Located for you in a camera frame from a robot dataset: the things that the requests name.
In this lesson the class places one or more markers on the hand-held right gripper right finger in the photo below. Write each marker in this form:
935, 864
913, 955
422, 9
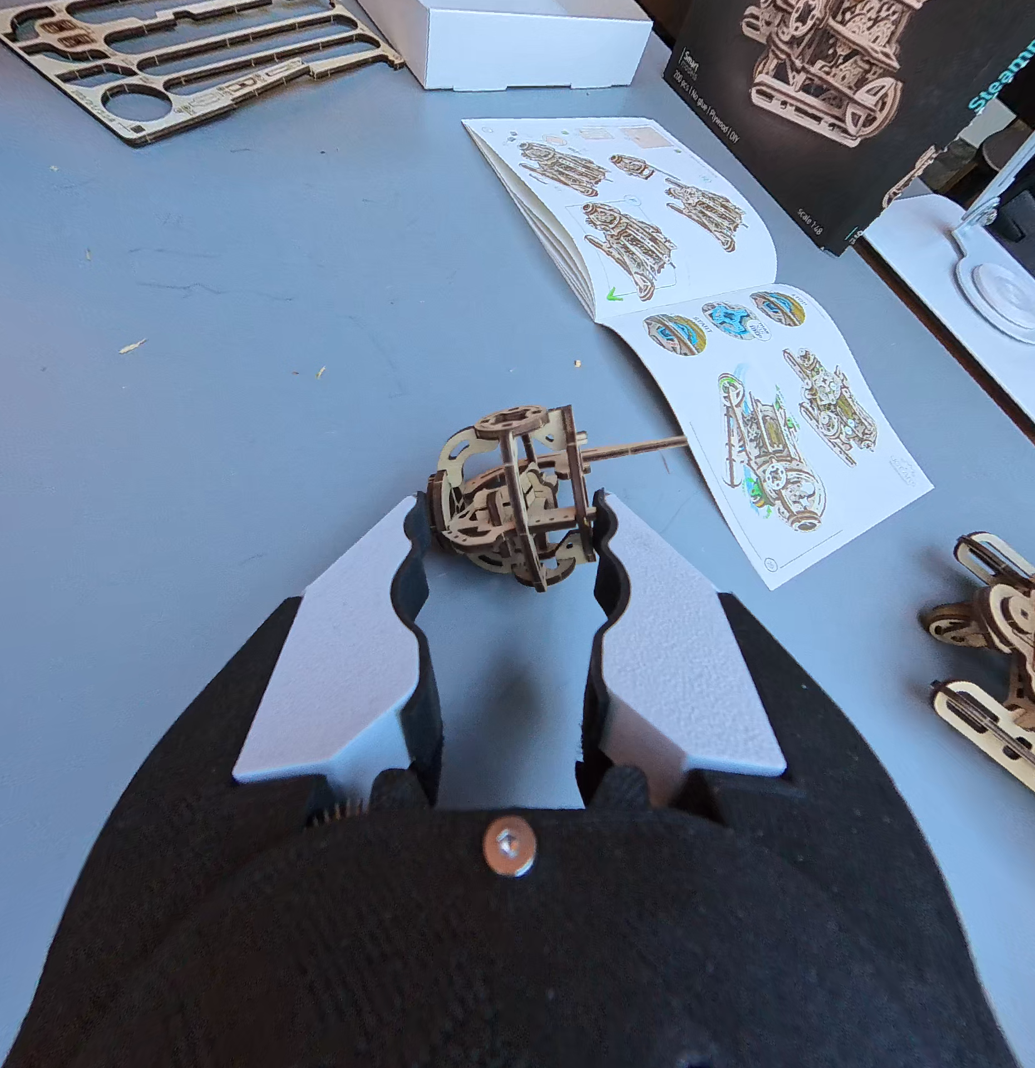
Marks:
684, 659

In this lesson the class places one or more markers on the wooden tracked model chassis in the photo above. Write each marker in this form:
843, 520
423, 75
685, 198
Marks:
1010, 609

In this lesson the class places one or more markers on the white adjustable stand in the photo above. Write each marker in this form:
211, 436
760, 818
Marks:
1006, 292

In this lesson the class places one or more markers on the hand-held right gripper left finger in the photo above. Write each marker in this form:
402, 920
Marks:
334, 651

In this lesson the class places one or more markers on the instruction booklet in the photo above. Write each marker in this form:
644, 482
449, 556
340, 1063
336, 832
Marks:
701, 275

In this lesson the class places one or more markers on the white panel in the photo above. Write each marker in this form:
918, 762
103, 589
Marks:
918, 242

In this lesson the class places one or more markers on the wooden sphere model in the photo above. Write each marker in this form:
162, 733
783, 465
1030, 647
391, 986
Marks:
570, 467

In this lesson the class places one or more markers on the wooden sheet with long slots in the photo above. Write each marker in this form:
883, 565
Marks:
196, 117

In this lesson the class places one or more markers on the black model kit box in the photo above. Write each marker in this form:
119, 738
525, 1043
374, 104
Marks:
734, 150

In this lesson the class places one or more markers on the white cardboard box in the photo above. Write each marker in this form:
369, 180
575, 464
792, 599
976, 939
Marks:
526, 42

